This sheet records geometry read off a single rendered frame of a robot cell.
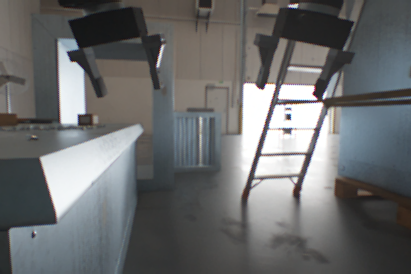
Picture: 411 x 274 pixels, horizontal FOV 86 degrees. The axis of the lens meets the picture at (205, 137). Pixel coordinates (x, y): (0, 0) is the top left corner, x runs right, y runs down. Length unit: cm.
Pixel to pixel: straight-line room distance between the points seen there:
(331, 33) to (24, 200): 51
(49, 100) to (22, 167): 211
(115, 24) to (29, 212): 34
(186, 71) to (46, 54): 817
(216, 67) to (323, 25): 999
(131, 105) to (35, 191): 983
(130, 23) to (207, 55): 1005
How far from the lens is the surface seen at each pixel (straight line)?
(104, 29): 48
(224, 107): 1025
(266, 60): 47
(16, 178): 27
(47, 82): 239
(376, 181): 223
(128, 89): 1014
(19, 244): 35
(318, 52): 1261
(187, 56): 1035
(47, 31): 248
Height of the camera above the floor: 69
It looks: 5 degrees down
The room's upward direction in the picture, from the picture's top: straight up
